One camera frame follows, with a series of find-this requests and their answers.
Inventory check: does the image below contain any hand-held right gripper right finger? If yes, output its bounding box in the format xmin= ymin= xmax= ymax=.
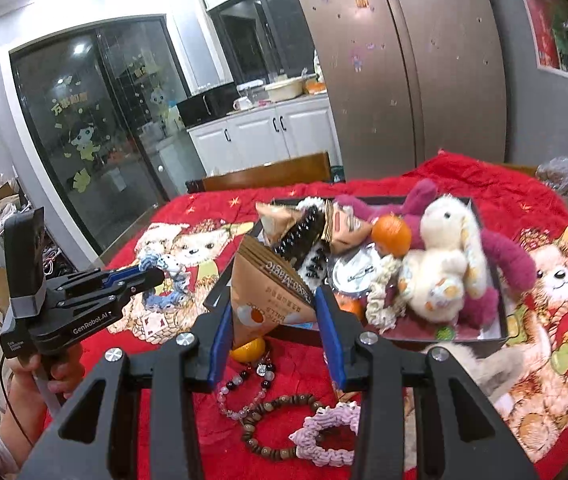
xmin=314 ymin=286 xmax=540 ymax=480

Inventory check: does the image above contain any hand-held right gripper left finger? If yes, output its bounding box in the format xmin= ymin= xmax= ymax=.
xmin=39 ymin=305 xmax=235 ymax=480

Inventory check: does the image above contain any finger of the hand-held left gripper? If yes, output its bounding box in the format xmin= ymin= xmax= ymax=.
xmin=59 ymin=277 xmax=164 ymax=313
xmin=59 ymin=266 xmax=165 ymax=293

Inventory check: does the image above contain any black storage box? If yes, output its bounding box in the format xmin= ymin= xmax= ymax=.
xmin=203 ymin=195 xmax=512 ymax=346

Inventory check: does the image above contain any blue crochet scrunchie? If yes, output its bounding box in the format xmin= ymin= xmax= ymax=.
xmin=136 ymin=250 xmax=190 ymax=311

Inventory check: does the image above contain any brown triangular snack packet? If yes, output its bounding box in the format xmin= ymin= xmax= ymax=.
xmin=229 ymin=234 xmax=317 ymax=348
xmin=326 ymin=200 xmax=372 ymax=256
xmin=255 ymin=201 xmax=305 ymax=246

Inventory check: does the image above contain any brown furry hair claw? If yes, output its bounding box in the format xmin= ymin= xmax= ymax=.
xmin=271 ymin=207 xmax=327 ymax=263

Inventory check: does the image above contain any orange mandarin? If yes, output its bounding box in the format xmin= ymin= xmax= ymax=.
xmin=229 ymin=336 xmax=267 ymax=365
xmin=338 ymin=296 xmax=365 ymax=318
xmin=371 ymin=214 xmax=413 ymax=256

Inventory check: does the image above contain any white plush rabbit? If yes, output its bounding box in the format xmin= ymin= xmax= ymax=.
xmin=396 ymin=195 xmax=490 ymax=318

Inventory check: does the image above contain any person's left forearm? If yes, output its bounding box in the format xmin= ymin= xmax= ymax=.
xmin=0 ymin=380 xmax=60 ymax=471

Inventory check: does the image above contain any person's left hand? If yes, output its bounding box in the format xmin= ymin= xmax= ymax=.
xmin=9 ymin=347 xmax=85 ymax=396

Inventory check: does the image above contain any white furry hair claw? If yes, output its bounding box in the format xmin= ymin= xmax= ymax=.
xmin=300 ymin=245 xmax=335 ymax=286

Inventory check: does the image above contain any white lace scrunchie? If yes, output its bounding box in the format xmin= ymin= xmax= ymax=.
xmin=366 ymin=255 xmax=410 ymax=333

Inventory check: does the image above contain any pink crochet scrunchie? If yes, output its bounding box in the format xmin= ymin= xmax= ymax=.
xmin=291 ymin=402 xmax=362 ymax=466

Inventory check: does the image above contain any glass sliding door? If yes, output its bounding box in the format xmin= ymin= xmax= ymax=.
xmin=9 ymin=15 xmax=205 ymax=256

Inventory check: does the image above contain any cream fluffy hair clip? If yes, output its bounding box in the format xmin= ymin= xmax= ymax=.
xmin=424 ymin=342 xmax=525 ymax=401

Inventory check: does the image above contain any red printed bear blanket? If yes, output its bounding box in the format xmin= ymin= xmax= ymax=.
xmin=79 ymin=150 xmax=568 ymax=480

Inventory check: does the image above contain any black microwave oven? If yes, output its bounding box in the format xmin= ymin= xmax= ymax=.
xmin=176 ymin=82 xmax=240 ymax=128

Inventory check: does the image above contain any pink plush toy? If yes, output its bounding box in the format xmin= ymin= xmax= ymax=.
xmin=334 ymin=177 xmax=537 ymax=328

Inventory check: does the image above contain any white kitchen cabinet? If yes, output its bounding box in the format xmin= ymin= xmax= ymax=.
xmin=186 ymin=95 xmax=342 ymax=176

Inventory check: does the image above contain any cream plastic basin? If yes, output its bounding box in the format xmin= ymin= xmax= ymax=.
xmin=264 ymin=77 xmax=305 ymax=102

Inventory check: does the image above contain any dark kitchen window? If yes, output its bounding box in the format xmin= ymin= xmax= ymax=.
xmin=206 ymin=0 xmax=322 ymax=86

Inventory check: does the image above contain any silver double-door refrigerator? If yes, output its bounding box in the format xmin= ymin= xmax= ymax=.
xmin=286 ymin=0 xmax=510 ymax=181

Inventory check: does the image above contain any red gift box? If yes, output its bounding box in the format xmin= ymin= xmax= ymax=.
xmin=524 ymin=0 xmax=560 ymax=68

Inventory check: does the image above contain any crystal bead bracelet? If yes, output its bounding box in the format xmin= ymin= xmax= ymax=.
xmin=216 ymin=355 xmax=277 ymax=421

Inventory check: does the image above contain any black cable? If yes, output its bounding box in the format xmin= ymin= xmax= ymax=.
xmin=0 ymin=355 xmax=35 ymax=446

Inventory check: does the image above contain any wooden bead bracelet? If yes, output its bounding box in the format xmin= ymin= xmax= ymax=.
xmin=241 ymin=394 xmax=322 ymax=461

